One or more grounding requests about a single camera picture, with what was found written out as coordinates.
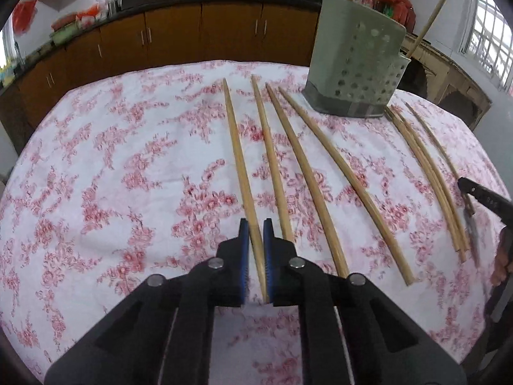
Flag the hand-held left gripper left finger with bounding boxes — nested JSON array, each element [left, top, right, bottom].
[[44, 217, 251, 385]]

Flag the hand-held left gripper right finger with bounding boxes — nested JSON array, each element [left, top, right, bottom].
[[262, 217, 467, 385]]

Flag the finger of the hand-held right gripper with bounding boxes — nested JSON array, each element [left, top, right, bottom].
[[458, 176, 513, 225]]

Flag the grey perforated utensil holder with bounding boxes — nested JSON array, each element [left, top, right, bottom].
[[302, 0, 411, 119]]

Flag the person's right hand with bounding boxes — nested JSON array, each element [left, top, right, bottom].
[[491, 227, 513, 287]]

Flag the carved wooden side table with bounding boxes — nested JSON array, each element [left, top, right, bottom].
[[401, 32, 493, 129]]

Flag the red floral white tablecloth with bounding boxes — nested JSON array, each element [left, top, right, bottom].
[[0, 59, 509, 385]]

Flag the window with white grille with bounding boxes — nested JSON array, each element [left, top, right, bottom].
[[461, 0, 513, 93]]

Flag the red packets pile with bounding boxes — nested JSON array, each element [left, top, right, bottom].
[[371, 0, 415, 33]]

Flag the brown kitchen base cabinets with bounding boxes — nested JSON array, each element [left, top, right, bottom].
[[0, 0, 323, 161]]

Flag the green basin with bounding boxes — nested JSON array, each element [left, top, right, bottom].
[[50, 24, 79, 45]]

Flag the orange plastic bag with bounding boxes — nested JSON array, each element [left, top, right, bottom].
[[76, 4, 101, 22]]

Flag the red plastic basket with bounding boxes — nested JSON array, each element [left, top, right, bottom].
[[51, 14, 77, 30]]

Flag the red plastic bag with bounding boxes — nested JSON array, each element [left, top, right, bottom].
[[12, 0, 38, 35]]

